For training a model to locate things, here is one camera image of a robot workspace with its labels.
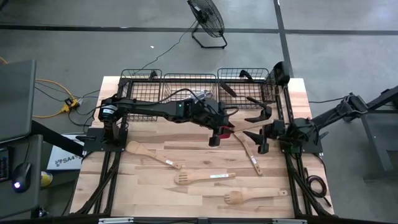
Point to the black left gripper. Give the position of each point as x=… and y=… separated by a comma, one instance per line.
x=211, y=113

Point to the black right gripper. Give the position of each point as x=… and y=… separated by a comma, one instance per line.
x=275, y=129

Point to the dark grey monitor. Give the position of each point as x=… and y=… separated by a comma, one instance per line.
x=15, y=99

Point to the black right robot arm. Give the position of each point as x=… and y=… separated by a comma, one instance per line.
x=329, y=116

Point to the grey desk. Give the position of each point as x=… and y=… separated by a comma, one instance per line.
x=18, y=205

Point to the black frame bracket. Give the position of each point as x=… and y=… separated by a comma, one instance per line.
x=246, y=75
x=152, y=75

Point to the wooden spoon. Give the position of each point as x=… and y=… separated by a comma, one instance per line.
x=248, y=152

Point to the black keyboard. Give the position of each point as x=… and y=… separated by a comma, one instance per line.
x=3, y=165

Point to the white cardboard box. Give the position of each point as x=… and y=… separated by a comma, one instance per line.
x=65, y=161

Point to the silver aluminium rail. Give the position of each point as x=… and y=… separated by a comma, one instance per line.
x=289, y=221
x=116, y=221

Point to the black computer mouse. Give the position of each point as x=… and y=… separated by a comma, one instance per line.
x=21, y=177

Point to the plain wooden spatula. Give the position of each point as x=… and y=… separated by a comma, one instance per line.
x=138, y=148

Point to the notched wooden spatula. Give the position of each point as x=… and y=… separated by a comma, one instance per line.
x=236, y=197

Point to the yellow power splitter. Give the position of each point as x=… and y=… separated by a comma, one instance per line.
x=69, y=104

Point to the black floor fan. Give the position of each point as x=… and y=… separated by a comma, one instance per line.
x=206, y=18

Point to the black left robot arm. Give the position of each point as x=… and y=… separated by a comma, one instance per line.
x=149, y=109

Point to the black table stand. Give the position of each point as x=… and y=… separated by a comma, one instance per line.
x=373, y=140

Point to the black desk leg bar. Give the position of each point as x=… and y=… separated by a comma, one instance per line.
x=59, y=138

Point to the black utensil caddy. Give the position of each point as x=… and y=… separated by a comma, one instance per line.
x=280, y=73

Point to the slotted wooden spatula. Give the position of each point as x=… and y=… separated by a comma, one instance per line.
x=183, y=178

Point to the yellow round object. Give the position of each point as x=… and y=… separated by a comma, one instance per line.
x=46, y=179

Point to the black metal frame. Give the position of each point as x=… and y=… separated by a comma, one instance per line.
x=292, y=186

